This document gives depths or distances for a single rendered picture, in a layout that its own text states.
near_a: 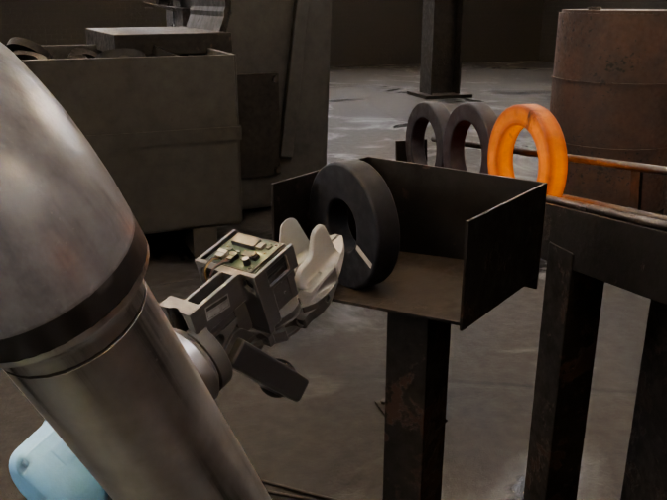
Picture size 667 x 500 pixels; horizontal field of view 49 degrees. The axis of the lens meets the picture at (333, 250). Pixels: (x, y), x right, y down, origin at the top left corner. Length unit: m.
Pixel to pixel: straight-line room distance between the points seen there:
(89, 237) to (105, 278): 0.02
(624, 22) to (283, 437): 2.37
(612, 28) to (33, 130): 3.20
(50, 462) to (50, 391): 0.20
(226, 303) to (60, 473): 0.18
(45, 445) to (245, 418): 1.25
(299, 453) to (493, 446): 0.43
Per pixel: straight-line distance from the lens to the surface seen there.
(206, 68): 2.70
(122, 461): 0.39
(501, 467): 1.64
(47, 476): 0.55
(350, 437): 1.70
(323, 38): 3.37
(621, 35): 3.42
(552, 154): 1.15
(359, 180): 0.83
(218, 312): 0.61
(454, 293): 0.87
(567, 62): 3.54
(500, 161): 1.28
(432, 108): 1.51
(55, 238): 0.30
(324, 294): 0.67
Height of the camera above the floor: 0.93
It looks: 19 degrees down
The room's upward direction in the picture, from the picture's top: straight up
